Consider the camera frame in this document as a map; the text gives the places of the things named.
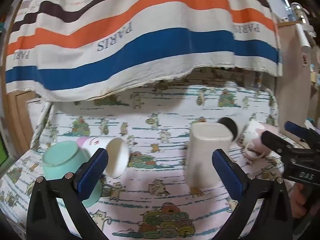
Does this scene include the mint green cup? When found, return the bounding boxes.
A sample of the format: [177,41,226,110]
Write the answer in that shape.
[42,141,103,208]

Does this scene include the white tube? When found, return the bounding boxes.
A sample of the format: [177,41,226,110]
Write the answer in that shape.
[296,23,312,52]

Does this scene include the wooden cabinet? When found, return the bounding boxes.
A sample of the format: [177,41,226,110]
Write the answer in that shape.
[7,89,38,151]

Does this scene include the white and pink mug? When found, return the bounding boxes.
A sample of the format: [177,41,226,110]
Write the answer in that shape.
[239,119,279,161]

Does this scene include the white cup black interior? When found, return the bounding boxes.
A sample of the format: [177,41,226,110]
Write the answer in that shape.
[217,117,240,142]

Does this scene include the striped cloth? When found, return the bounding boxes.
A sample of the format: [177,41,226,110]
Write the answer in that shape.
[5,0,283,102]

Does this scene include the cream speckled cup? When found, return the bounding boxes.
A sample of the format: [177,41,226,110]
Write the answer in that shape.
[186,123,233,189]

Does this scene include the wooden panel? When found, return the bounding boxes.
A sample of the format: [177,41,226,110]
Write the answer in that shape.
[274,22,316,136]

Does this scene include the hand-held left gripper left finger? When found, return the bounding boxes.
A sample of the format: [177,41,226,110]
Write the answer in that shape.
[26,148,110,240]

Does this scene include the white cup with pink print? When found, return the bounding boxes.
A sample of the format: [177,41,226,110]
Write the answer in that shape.
[76,136,130,178]

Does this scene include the cat print tablecloth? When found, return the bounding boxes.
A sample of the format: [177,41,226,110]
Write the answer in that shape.
[0,67,288,240]

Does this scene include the person's right hand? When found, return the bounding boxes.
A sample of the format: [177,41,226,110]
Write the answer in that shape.
[291,182,313,219]

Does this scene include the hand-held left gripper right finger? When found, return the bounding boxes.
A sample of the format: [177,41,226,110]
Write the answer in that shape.
[212,149,292,240]

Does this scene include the clear bottle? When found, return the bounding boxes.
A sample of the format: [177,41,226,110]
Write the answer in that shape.
[289,2,307,23]

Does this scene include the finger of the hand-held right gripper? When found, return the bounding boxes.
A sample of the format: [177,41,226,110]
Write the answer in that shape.
[285,121,320,151]
[261,130,296,159]

